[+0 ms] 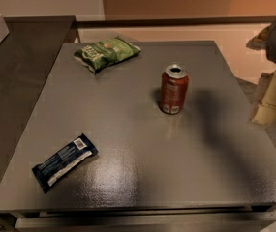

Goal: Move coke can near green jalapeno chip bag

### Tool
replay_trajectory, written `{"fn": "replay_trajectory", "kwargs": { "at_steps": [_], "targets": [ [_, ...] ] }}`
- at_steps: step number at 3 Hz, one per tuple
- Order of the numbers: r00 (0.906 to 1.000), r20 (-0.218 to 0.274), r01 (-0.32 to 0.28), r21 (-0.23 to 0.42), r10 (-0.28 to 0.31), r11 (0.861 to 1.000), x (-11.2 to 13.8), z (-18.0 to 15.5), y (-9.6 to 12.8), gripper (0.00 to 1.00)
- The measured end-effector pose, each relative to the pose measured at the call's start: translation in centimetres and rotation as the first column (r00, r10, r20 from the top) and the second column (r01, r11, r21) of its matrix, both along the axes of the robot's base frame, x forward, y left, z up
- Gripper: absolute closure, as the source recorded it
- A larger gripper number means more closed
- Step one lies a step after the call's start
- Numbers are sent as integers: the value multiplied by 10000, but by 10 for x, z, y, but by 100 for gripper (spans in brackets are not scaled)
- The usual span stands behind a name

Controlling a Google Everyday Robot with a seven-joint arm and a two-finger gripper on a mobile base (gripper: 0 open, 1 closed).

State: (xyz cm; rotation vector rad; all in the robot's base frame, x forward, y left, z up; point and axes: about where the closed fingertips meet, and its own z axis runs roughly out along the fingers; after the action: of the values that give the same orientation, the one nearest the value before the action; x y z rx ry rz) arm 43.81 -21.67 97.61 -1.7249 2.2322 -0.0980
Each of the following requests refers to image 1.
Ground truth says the red coke can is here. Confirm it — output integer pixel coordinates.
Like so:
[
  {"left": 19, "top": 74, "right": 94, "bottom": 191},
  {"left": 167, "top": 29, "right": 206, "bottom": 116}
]
[{"left": 160, "top": 64, "right": 189, "bottom": 115}]

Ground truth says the green jalapeno chip bag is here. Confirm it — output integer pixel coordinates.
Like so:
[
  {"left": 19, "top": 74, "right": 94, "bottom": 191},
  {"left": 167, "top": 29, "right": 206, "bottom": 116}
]
[{"left": 74, "top": 37, "right": 140, "bottom": 74}]

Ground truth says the grey drawer front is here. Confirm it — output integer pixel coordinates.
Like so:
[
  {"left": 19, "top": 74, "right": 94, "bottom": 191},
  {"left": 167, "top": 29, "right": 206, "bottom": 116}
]
[{"left": 15, "top": 213, "right": 276, "bottom": 232}]

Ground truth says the dark blue snack bar wrapper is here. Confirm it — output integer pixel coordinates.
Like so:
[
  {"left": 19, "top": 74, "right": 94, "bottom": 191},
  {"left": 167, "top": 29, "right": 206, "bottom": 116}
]
[{"left": 32, "top": 134, "right": 98, "bottom": 193}]

